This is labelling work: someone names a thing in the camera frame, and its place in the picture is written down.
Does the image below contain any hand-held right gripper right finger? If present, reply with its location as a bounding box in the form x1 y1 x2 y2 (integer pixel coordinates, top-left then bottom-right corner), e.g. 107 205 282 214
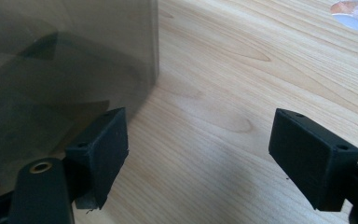
268 107 358 213

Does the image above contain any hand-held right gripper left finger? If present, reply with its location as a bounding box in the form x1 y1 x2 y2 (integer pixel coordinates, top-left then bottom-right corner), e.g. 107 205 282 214
64 106 130 211

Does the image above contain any grey translucent storage box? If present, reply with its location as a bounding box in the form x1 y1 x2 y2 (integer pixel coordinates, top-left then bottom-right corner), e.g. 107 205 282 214
0 0 160 204

